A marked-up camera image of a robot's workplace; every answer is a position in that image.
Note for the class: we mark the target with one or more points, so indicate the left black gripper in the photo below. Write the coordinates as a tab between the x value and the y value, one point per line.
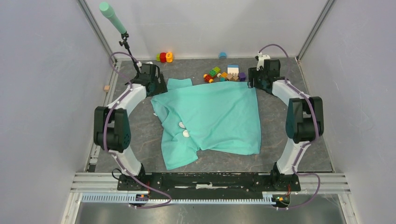
160	89

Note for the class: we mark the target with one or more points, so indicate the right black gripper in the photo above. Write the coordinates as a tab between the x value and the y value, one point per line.
253	73

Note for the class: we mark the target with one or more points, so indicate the yellow landscape brooch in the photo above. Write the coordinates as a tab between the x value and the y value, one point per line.
185	134

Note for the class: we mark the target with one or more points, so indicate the teal t-shirt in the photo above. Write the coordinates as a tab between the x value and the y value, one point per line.
223	116

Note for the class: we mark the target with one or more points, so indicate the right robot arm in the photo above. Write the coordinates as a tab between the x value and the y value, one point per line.
305	118

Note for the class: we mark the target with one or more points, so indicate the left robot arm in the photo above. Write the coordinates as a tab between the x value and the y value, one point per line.
111	129

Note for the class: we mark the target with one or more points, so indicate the purple cube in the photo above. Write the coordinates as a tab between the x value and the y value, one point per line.
242	77

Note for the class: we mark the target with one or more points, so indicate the blue white block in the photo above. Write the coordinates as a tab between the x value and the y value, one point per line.
233	69

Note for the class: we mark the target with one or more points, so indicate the small tan wooden blocks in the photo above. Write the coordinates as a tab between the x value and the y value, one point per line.
232	77

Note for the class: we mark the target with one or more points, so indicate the red orange green toy rings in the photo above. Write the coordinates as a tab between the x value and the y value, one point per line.
165	57

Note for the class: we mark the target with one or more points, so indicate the blue round toy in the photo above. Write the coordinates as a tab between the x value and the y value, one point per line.
222	55

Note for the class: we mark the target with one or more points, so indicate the colourful toy brick train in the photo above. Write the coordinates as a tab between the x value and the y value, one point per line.
213	74

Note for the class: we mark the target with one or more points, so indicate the black tripod stand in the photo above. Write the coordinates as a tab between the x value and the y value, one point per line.
130	52

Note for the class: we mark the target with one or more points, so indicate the green microphone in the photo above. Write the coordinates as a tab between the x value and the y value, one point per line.
109	13

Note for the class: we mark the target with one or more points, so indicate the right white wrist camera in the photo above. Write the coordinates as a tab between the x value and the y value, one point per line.
260	60

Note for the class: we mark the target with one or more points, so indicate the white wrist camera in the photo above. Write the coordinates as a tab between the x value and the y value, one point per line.
139	63
260	60

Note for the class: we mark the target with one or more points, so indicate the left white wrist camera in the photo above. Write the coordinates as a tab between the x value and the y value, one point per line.
139	63

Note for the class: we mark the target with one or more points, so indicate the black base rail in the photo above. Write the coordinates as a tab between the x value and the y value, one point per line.
178	186

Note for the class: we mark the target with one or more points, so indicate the white cable duct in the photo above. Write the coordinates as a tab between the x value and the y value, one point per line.
133	198

